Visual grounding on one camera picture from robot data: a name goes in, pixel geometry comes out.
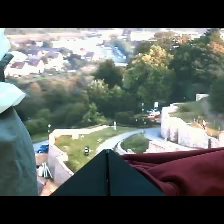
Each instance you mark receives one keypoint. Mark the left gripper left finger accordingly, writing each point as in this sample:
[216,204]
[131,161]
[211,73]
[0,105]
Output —
[88,180]

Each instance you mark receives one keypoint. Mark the maroon shirt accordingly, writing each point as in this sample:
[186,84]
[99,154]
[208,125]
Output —
[186,173]

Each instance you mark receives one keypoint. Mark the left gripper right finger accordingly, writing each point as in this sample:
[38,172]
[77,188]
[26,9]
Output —
[128,180]

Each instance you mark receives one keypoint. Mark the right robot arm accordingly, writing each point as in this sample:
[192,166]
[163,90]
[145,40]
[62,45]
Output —
[15,156]

